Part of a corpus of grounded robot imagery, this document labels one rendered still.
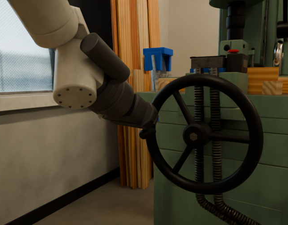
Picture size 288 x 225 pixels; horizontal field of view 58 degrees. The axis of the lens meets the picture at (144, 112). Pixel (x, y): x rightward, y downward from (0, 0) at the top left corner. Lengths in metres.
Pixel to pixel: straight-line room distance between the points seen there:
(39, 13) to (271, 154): 0.66
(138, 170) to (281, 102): 1.75
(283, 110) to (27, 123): 1.48
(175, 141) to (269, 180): 0.29
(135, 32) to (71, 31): 2.27
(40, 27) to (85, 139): 1.89
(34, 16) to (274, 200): 0.72
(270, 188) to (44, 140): 1.48
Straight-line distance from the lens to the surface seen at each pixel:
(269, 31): 1.13
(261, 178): 0.81
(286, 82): 0.92
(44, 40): 0.37
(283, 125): 0.77
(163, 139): 0.88
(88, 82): 0.40
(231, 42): 0.91
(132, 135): 2.26
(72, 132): 2.08
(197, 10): 3.56
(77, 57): 0.42
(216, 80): 0.60
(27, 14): 0.35
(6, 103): 1.65
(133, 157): 2.29
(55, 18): 0.35
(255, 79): 0.86
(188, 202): 0.91
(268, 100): 0.77
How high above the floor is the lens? 0.94
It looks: 7 degrees down
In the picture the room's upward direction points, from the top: straight up
